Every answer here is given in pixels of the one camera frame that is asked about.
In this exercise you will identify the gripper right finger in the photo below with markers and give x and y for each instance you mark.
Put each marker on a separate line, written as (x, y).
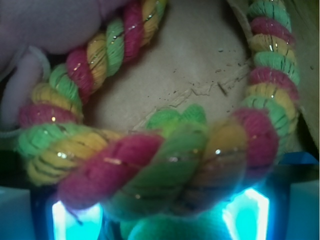
(290, 212)

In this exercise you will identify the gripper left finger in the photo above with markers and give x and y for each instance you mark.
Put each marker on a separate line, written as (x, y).
(28, 216)

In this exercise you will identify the green plush animal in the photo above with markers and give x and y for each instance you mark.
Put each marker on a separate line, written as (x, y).
(174, 196)

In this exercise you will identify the pink plush animal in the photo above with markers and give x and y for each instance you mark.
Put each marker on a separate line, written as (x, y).
(31, 28)

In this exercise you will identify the multicolour twisted rope toy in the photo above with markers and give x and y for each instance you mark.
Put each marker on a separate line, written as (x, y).
(90, 165)

